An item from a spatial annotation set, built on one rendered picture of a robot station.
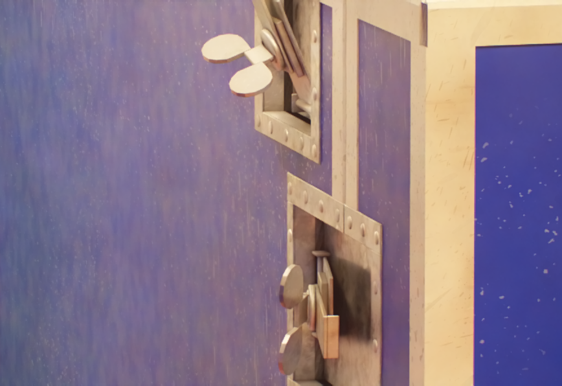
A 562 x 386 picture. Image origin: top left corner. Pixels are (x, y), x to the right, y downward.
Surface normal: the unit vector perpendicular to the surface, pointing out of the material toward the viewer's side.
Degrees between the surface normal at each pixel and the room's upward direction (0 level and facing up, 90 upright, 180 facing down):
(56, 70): 90
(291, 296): 97
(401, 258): 90
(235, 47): 29
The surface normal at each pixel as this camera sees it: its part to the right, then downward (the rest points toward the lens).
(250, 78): -0.21, -0.79
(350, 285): -0.96, 0.04
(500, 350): 0.27, 0.15
